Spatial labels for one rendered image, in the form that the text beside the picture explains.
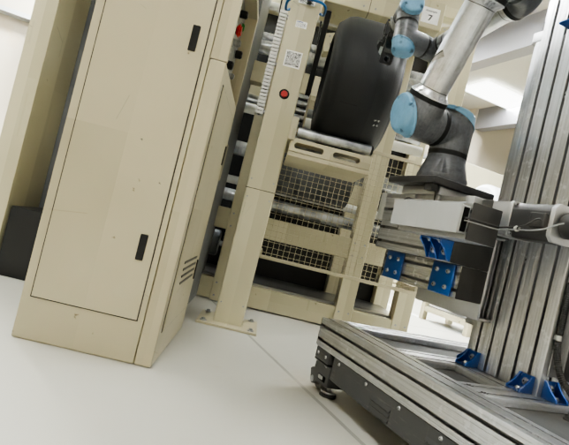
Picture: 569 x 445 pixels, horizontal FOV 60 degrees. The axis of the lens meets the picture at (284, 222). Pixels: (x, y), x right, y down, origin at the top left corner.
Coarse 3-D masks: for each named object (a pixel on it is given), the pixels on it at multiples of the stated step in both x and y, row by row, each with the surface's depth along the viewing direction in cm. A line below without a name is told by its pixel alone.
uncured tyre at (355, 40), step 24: (360, 24) 208; (384, 24) 215; (336, 48) 204; (360, 48) 201; (336, 72) 202; (360, 72) 200; (384, 72) 200; (336, 96) 203; (360, 96) 202; (384, 96) 202; (312, 120) 242; (336, 120) 209; (360, 120) 207; (384, 120) 208
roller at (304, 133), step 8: (304, 128) 214; (304, 136) 213; (312, 136) 213; (320, 136) 213; (328, 136) 213; (328, 144) 214; (336, 144) 214; (344, 144) 213; (352, 144) 214; (360, 144) 214; (360, 152) 215; (368, 152) 214
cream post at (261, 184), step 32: (320, 0) 221; (288, 32) 220; (288, 96) 220; (288, 128) 220; (256, 160) 219; (256, 192) 219; (256, 224) 219; (256, 256) 219; (224, 288) 218; (224, 320) 218
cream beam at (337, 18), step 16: (336, 0) 247; (352, 0) 248; (368, 0) 248; (384, 0) 249; (400, 0) 249; (432, 0) 250; (320, 16) 267; (336, 16) 261; (352, 16) 257; (368, 16) 252; (384, 16) 249; (432, 32) 253
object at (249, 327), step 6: (204, 312) 231; (210, 312) 234; (198, 318) 215; (204, 318) 213; (210, 318) 221; (210, 324) 211; (216, 324) 212; (222, 324) 214; (228, 324) 217; (246, 324) 226; (252, 324) 230; (234, 330) 212; (240, 330) 212; (246, 330) 214; (252, 330) 215
